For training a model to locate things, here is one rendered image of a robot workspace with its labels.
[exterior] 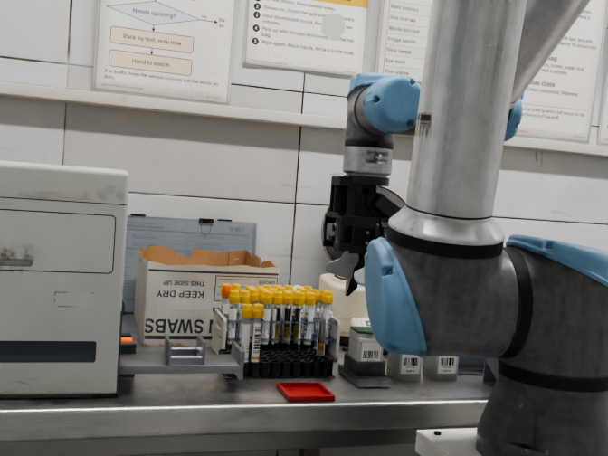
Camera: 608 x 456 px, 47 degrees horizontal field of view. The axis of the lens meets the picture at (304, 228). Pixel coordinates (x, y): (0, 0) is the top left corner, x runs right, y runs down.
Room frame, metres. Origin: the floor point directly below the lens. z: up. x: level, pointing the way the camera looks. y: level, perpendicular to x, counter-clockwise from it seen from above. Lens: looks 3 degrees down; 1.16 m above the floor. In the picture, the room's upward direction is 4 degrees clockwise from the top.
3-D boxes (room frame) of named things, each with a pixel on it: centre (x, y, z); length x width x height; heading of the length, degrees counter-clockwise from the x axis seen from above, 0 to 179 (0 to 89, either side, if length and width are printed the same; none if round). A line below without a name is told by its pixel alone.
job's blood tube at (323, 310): (1.12, -0.04, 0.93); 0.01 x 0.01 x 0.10
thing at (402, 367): (1.11, -0.18, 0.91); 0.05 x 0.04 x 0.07; 17
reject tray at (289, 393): (0.98, -0.02, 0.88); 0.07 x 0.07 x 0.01; 17
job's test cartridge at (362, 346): (1.08, -0.11, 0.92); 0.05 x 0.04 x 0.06; 17
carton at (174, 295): (1.36, 0.19, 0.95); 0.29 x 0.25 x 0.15; 17
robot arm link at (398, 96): (0.98, -0.12, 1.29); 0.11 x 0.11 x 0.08; 8
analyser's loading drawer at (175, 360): (0.96, 0.18, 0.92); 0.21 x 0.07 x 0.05; 107
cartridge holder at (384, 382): (1.08, -0.11, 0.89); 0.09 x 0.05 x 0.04; 17
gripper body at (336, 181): (1.07, -0.08, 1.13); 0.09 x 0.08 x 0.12; 109
